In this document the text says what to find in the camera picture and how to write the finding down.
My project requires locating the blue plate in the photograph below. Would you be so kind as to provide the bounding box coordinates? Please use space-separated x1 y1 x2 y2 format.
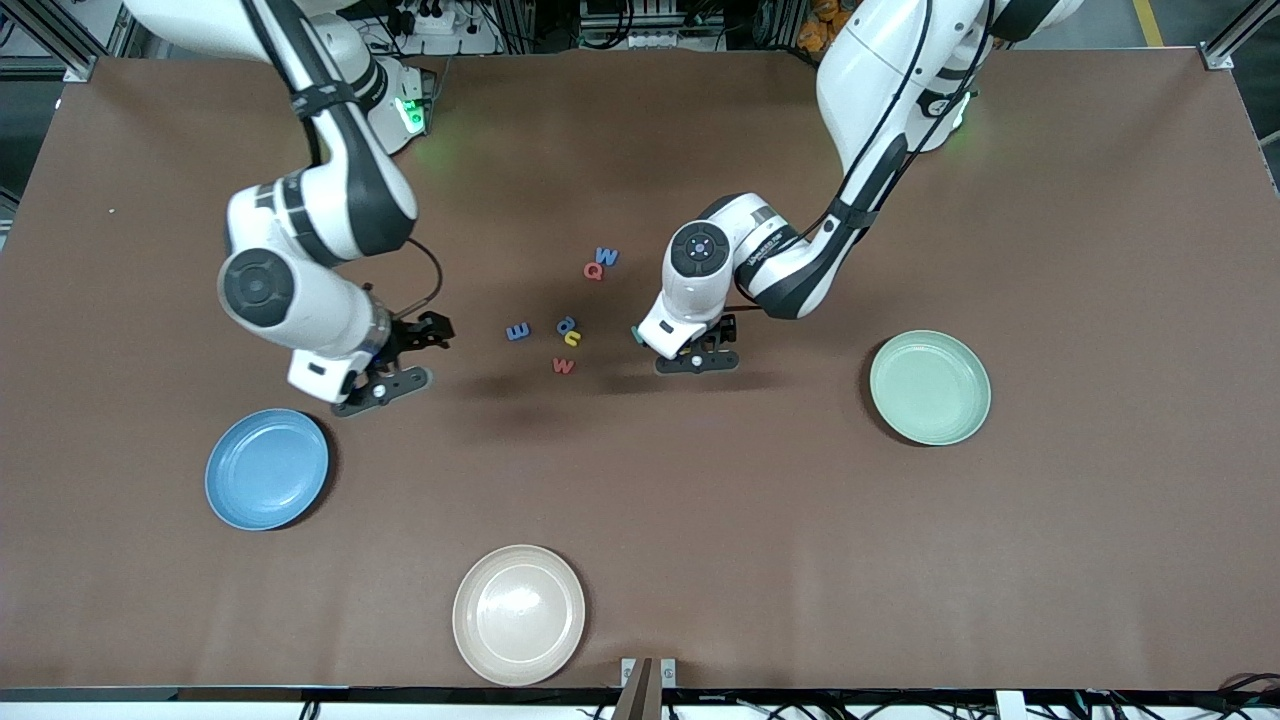
205 408 330 531

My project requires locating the green plate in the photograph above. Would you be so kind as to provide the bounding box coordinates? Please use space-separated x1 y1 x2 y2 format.
869 330 992 446

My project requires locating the beige plate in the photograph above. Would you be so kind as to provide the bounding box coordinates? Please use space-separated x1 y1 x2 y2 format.
452 544 587 687

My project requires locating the white power strip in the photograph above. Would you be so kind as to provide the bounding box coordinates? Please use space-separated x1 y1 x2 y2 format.
390 0 501 56

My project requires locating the orange packaged goods pile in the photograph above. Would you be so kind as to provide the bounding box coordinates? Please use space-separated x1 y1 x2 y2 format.
797 0 851 56

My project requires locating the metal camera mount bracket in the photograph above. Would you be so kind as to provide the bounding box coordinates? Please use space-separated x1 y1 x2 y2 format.
620 657 677 720

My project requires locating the aluminium frame profile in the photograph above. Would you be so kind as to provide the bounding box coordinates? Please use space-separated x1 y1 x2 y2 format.
1200 0 1280 71
0 0 136 81

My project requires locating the black cable bundle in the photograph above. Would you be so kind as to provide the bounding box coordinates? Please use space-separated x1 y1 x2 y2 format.
1080 673 1280 720

